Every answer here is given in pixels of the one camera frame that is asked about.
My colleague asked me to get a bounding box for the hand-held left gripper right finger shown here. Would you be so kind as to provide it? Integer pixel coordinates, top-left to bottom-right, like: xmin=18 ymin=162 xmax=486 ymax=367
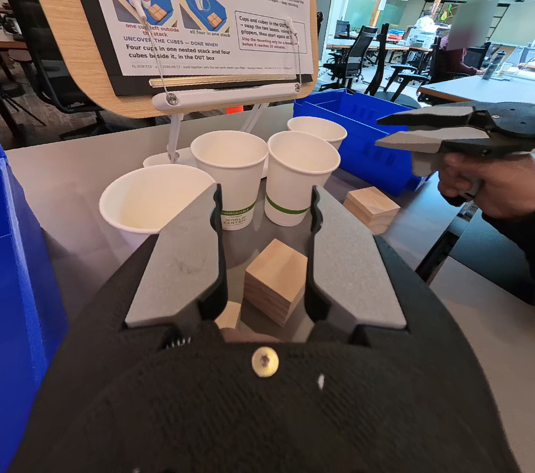
xmin=304 ymin=185 xmax=407 ymax=336

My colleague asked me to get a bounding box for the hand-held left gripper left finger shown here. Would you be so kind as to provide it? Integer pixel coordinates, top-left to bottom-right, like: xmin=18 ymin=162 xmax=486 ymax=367
xmin=125 ymin=183 xmax=230 ymax=329

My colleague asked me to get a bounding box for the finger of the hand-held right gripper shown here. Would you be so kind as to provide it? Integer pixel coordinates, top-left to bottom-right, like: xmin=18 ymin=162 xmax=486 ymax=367
xmin=374 ymin=127 xmax=444 ymax=178
xmin=376 ymin=103 xmax=477 ymax=128

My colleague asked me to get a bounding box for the wooden cube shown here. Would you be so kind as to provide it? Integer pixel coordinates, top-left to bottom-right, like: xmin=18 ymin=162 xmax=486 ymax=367
xmin=343 ymin=186 xmax=401 ymax=236
xmin=214 ymin=301 xmax=242 ymax=331
xmin=244 ymin=238 xmax=309 ymax=327

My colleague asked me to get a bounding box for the white paper cup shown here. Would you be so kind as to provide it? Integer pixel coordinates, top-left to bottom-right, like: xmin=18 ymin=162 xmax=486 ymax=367
xmin=287 ymin=116 xmax=348 ymax=152
xmin=190 ymin=130 xmax=269 ymax=231
xmin=266 ymin=131 xmax=342 ymax=227
xmin=99 ymin=164 xmax=217 ymax=253

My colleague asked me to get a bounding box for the person's right hand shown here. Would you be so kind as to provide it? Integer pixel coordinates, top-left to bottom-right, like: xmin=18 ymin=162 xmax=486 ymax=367
xmin=438 ymin=153 xmax=535 ymax=221

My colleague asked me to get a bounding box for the white office table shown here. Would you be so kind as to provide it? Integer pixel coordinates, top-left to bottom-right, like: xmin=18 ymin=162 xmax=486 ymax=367
xmin=418 ymin=73 xmax=535 ymax=104

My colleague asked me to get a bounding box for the blue plastic bin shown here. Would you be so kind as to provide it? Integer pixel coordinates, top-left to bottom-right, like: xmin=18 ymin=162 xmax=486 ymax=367
xmin=0 ymin=145 xmax=69 ymax=471
xmin=293 ymin=88 xmax=437 ymax=197

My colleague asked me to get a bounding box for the black office chair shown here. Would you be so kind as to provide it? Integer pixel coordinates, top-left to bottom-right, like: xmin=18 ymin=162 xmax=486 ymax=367
xmin=332 ymin=26 xmax=379 ymax=85
xmin=368 ymin=24 xmax=419 ymax=103

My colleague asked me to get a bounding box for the black backing sheet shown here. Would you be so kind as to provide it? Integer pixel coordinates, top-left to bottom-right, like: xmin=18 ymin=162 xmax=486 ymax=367
xmin=59 ymin=0 xmax=316 ymax=97

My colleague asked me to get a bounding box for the printed instruction sheet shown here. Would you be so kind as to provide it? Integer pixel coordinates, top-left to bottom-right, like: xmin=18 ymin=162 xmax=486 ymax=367
xmin=79 ymin=0 xmax=315 ymax=77

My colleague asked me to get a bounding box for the wooden document stand board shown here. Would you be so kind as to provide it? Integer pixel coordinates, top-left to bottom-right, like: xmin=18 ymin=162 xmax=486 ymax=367
xmin=23 ymin=0 xmax=319 ymax=119

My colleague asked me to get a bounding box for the metal page holder wire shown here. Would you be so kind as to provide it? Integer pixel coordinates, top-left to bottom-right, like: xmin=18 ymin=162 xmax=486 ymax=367
xmin=284 ymin=17 xmax=302 ymax=91
xmin=133 ymin=0 xmax=177 ymax=104

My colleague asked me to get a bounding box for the white stand frame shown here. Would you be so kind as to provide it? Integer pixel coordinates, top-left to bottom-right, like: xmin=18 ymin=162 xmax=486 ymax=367
xmin=143 ymin=82 xmax=302 ymax=180

